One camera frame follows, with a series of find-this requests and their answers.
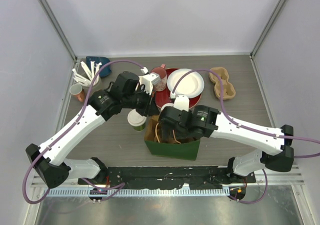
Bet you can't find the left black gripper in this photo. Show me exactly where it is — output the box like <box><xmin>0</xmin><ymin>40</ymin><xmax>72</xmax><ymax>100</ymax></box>
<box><xmin>122</xmin><ymin>86</ymin><xmax>160</xmax><ymax>118</ymax></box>

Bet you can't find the green brown paper bag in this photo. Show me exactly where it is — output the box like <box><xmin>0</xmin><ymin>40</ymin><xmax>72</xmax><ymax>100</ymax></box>
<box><xmin>144</xmin><ymin>115</ymin><xmax>201</xmax><ymax>161</ymax></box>

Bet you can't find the white plastic cup lid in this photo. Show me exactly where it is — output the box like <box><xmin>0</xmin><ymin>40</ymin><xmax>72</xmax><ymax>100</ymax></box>
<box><xmin>160</xmin><ymin>103</ymin><xmax>174</xmax><ymax>111</ymax></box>

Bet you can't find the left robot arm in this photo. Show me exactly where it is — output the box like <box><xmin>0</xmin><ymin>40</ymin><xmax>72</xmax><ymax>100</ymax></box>
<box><xmin>26</xmin><ymin>71</ymin><xmax>160</xmax><ymax>189</ymax></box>

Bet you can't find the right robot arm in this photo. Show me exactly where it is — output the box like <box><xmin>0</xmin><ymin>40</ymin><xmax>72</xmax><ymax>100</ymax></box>
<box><xmin>159</xmin><ymin>105</ymin><xmax>294</xmax><ymax>183</ymax></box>

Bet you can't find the red round tray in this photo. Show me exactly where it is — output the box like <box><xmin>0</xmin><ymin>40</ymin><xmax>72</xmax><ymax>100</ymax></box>
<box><xmin>155</xmin><ymin>68</ymin><xmax>202</xmax><ymax>109</ymax></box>

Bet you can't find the pink floral mug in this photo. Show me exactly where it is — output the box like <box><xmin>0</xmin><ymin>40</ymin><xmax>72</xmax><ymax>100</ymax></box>
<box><xmin>151</xmin><ymin>64</ymin><xmax>168</xmax><ymax>92</ymax></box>

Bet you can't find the white paper plate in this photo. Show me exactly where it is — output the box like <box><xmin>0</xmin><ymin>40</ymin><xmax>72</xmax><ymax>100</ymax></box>
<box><xmin>167</xmin><ymin>68</ymin><xmax>205</xmax><ymax>99</ymax></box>

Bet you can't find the blue cloth pouch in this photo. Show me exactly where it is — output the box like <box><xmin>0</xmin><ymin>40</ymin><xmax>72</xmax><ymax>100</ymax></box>
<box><xmin>85</xmin><ymin>56</ymin><xmax>112</xmax><ymax>76</ymax></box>

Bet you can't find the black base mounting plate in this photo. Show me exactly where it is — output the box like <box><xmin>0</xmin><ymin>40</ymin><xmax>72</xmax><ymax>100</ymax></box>
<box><xmin>77</xmin><ymin>165</ymin><xmax>257</xmax><ymax>190</ymax></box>

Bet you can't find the brown cardboard cup carrier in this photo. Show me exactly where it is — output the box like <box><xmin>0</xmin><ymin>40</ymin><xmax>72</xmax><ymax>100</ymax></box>
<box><xmin>209</xmin><ymin>67</ymin><xmax>236</xmax><ymax>100</ymax></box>

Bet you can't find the small pink paper cup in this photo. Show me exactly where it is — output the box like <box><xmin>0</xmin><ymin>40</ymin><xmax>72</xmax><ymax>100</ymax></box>
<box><xmin>69</xmin><ymin>83</ymin><xmax>86</xmax><ymax>103</ymax></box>

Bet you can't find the white plastic cutlery bundle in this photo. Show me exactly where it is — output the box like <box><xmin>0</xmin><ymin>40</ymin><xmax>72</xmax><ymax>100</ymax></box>
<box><xmin>72</xmin><ymin>61</ymin><xmax>102</xmax><ymax>87</ymax></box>

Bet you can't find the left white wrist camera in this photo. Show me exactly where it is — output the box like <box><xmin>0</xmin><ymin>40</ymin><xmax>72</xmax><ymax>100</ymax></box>
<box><xmin>139</xmin><ymin>67</ymin><xmax>160</xmax><ymax>95</ymax></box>

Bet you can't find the white slotted cable duct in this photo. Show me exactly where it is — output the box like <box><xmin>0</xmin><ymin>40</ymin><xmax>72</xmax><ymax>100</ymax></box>
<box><xmin>47</xmin><ymin>185</ymin><xmax>230</xmax><ymax>198</ymax></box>

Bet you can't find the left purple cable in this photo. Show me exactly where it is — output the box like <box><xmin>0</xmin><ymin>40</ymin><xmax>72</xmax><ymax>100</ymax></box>
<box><xmin>22</xmin><ymin>59</ymin><xmax>148</xmax><ymax>205</ymax></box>

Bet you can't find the purple cable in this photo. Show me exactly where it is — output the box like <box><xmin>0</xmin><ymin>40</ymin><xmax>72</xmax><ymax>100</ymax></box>
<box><xmin>22</xmin><ymin>59</ymin><xmax>148</xmax><ymax>205</ymax></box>
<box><xmin>171</xmin><ymin>68</ymin><xmax>320</xmax><ymax>205</ymax></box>

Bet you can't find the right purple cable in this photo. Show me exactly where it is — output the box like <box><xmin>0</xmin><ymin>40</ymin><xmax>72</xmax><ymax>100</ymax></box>
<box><xmin>171</xmin><ymin>68</ymin><xmax>320</xmax><ymax>205</ymax></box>

